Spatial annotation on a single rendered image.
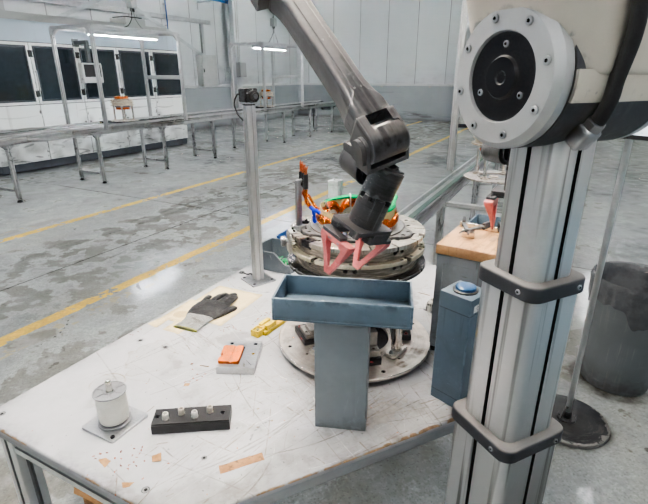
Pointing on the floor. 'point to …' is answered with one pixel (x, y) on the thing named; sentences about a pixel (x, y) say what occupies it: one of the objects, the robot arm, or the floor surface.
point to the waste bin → (619, 353)
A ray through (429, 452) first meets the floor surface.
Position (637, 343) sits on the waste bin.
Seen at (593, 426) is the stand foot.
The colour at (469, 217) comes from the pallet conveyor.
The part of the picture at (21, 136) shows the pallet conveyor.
